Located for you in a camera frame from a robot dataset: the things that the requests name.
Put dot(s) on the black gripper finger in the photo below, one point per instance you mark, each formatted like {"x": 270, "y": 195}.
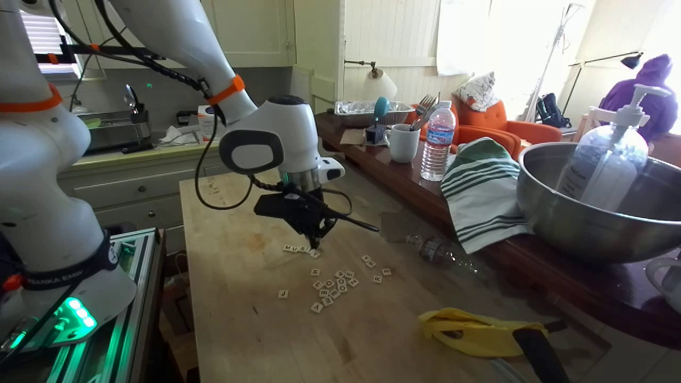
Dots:
{"x": 326, "y": 224}
{"x": 308, "y": 234}

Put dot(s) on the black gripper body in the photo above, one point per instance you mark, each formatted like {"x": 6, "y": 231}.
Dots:
{"x": 287, "y": 206}

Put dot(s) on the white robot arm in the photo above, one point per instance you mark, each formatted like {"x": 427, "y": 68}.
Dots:
{"x": 42, "y": 184}

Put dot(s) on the cream letter tile T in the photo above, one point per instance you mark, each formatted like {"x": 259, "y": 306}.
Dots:
{"x": 312, "y": 254}

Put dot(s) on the cream letter tile R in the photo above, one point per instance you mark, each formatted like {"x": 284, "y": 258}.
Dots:
{"x": 285, "y": 247}

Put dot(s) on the cream letter tile L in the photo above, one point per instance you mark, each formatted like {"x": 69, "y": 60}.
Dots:
{"x": 320, "y": 283}

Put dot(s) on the cream letter tile O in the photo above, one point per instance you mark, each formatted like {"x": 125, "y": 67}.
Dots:
{"x": 342, "y": 274}
{"x": 371, "y": 264}

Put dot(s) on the cream letter tile E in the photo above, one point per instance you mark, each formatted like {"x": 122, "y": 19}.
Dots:
{"x": 327, "y": 300}

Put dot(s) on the cream letter tile Y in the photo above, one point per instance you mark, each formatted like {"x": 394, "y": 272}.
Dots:
{"x": 315, "y": 307}

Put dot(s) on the cream letter tile N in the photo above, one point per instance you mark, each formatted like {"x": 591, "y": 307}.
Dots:
{"x": 386, "y": 272}

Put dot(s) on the black block base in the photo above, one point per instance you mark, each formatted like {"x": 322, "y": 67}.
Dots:
{"x": 374, "y": 134}

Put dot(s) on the white mug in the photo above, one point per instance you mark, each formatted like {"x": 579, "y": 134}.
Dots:
{"x": 405, "y": 145}

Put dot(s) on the crumpled clear plastic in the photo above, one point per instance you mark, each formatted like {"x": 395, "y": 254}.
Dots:
{"x": 434, "y": 250}

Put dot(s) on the clear plastic water bottle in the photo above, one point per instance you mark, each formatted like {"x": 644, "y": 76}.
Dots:
{"x": 437, "y": 145}

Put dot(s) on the white globe lamp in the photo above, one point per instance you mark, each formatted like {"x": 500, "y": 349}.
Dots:
{"x": 382, "y": 86}

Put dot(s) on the white drawer cabinet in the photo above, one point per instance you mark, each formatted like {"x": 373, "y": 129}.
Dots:
{"x": 134, "y": 192}

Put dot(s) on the metal utensil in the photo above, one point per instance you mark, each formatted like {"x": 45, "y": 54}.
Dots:
{"x": 427, "y": 107}

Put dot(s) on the green striped white towel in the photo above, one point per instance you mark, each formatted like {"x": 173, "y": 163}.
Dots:
{"x": 481, "y": 198}

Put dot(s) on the black tap fixture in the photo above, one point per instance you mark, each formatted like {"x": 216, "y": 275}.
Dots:
{"x": 134, "y": 107}

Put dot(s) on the yellow cloth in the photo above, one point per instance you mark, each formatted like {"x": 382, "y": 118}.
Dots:
{"x": 474, "y": 333}

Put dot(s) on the orange cloth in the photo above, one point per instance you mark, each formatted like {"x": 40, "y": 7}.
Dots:
{"x": 495, "y": 129}

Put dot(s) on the white patterned bag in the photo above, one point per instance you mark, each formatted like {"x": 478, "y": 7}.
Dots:
{"x": 478, "y": 91}

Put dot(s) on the dark wooden counter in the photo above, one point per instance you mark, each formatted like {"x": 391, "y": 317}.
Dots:
{"x": 567, "y": 283}

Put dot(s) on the dark bag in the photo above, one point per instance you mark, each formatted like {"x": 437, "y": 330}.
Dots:
{"x": 549, "y": 109}

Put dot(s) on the large metal bowl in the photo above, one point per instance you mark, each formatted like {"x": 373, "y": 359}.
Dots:
{"x": 587, "y": 226}

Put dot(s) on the white pump dispenser bottle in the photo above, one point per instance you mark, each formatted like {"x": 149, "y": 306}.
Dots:
{"x": 603, "y": 163}

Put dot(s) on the white window blind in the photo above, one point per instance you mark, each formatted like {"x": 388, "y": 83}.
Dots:
{"x": 42, "y": 34}

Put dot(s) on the purple fabric item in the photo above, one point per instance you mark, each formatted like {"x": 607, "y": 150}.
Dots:
{"x": 650, "y": 99}

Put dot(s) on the black head desk lamp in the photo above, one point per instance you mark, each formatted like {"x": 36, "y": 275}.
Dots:
{"x": 630, "y": 60}

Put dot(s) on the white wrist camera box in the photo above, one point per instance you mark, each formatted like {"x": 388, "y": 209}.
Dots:
{"x": 329, "y": 168}

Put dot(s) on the cream wall cabinet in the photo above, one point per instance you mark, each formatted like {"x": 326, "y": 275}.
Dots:
{"x": 246, "y": 32}

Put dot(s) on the aluminium base frame green light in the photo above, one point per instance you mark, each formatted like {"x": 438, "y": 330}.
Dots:
{"x": 106, "y": 342}

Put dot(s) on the camera rod with clamp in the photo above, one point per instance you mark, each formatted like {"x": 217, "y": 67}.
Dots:
{"x": 113, "y": 52}

